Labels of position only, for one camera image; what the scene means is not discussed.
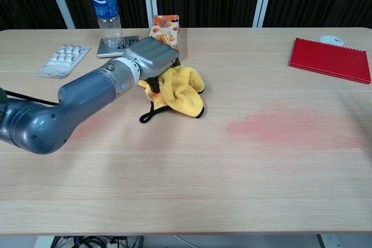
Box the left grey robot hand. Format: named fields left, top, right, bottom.
left=123, top=37, right=181, bottom=92

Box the yellow cloth with black trim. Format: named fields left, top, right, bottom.
left=137, top=65, right=206, bottom=124

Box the orange snack box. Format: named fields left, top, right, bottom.
left=148, top=14, right=182, bottom=50

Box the small silver digital scale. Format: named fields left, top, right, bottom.
left=96, top=35, right=141, bottom=59

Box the clear bottle with blue label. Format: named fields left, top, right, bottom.
left=90, top=0, right=123, bottom=49

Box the silver pill blister pack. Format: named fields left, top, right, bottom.
left=34, top=44, right=92, bottom=80

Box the red spiral notebook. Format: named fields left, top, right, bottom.
left=288, top=37, right=372, bottom=85

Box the white round lid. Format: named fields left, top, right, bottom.
left=318, top=35, right=344, bottom=47

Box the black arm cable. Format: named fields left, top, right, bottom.
left=0, top=86, right=60, bottom=106

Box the black floor cable tangle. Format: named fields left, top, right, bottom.
left=52, top=234, right=144, bottom=248

